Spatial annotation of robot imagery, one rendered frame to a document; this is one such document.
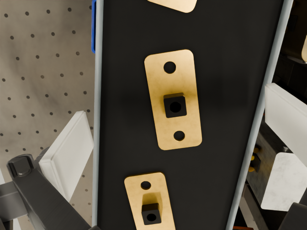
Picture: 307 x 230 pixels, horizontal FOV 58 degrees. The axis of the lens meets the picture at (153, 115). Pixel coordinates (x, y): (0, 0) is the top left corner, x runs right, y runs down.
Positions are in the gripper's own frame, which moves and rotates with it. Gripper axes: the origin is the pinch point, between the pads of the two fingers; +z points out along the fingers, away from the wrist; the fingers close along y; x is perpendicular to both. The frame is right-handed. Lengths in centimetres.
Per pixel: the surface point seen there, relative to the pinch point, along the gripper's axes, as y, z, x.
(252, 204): 18, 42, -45
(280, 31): 8.5, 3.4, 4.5
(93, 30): -13.7, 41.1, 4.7
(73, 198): -33, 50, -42
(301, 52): 14.1, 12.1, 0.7
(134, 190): -4.7, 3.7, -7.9
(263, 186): 9.2, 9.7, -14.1
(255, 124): 6.5, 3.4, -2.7
